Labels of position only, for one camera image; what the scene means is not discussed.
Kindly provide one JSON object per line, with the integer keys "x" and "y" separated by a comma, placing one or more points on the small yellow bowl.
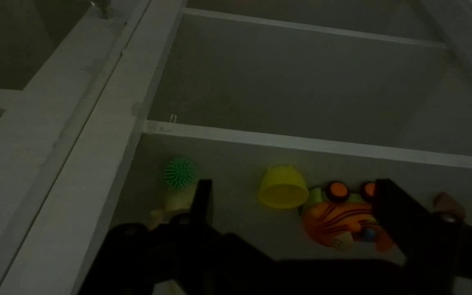
{"x": 281, "y": 189}

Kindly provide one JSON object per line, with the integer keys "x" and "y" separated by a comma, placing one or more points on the small wooden toy block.
{"x": 447, "y": 205}

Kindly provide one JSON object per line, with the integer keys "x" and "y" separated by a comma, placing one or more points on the orange toy truck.
{"x": 334, "y": 223}

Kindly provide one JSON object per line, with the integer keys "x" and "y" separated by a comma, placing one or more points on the white paned cabinet door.
{"x": 39, "y": 136}

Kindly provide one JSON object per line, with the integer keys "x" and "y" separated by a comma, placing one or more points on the green spiky ball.
{"x": 178, "y": 172}

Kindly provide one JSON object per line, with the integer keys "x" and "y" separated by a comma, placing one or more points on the white wooden cabinet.
{"x": 301, "y": 92}

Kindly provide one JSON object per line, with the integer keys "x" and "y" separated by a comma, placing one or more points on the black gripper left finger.
{"x": 203, "y": 202}

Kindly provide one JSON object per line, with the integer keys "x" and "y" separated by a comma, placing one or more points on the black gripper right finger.
{"x": 409, "y": 223}

